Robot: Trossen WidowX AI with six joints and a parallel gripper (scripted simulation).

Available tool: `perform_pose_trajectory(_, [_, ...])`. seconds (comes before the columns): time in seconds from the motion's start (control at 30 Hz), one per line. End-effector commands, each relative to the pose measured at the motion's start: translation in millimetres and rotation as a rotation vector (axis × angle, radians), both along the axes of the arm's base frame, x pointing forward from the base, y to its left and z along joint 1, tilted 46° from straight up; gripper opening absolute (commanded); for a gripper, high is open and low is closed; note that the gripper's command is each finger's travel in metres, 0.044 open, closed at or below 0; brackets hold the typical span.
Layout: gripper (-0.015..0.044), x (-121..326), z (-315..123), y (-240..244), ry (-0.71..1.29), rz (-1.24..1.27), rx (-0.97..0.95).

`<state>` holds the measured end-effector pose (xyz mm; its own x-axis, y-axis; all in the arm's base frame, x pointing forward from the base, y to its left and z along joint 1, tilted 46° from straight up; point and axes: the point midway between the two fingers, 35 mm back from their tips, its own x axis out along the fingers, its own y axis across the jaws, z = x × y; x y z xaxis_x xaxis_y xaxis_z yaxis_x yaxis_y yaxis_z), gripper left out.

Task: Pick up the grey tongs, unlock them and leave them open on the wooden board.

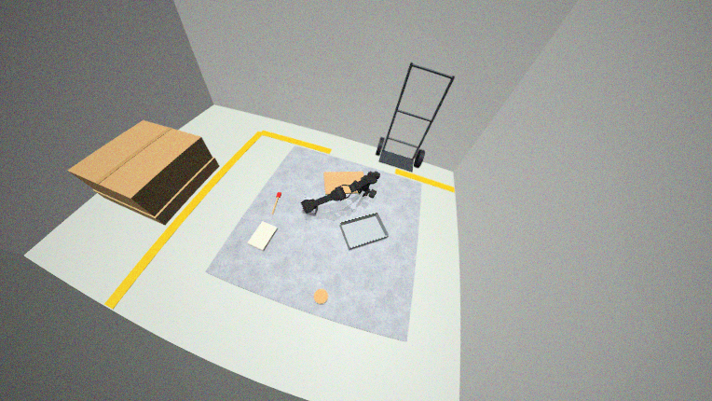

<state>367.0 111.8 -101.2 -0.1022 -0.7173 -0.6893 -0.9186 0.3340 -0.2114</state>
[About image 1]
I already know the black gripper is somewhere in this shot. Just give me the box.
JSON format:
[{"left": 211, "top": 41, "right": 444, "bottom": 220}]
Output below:
[{"left": 352, "top": 180, "right": 377, "bottom": 198}]

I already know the cream flat rectangular board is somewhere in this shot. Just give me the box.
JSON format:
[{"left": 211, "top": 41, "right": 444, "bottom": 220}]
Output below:
[{"left": 248, "top": 221, "right": 277, "bottom": 251}]

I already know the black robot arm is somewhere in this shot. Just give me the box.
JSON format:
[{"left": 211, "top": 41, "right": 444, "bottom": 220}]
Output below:
[{"left": 301, "top": 171, "right": 380, "bottom": 214}]

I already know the wooden board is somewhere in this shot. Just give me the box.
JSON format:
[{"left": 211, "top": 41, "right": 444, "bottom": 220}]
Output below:
[{"left": 323, "top": 172, "right": 364, "bottom": 195}]

